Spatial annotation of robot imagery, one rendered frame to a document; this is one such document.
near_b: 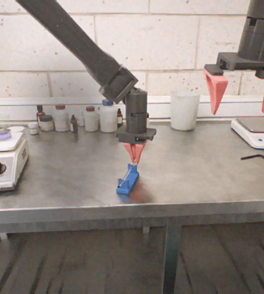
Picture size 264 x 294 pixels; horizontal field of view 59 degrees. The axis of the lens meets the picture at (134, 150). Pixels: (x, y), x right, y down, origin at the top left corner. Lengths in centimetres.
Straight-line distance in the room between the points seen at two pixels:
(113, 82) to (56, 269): 101
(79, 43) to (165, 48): 69
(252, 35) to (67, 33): 31
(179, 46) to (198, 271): 106
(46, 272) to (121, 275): 36
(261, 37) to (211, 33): 78
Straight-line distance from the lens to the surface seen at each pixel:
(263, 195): 65
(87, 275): 129
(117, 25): 112
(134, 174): 64
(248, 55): 42
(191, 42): 116
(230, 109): 123
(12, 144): 71
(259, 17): 41
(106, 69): 54
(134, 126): 61
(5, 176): 66
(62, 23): 48
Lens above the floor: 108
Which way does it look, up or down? 24 degrees down
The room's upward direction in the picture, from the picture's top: straight up
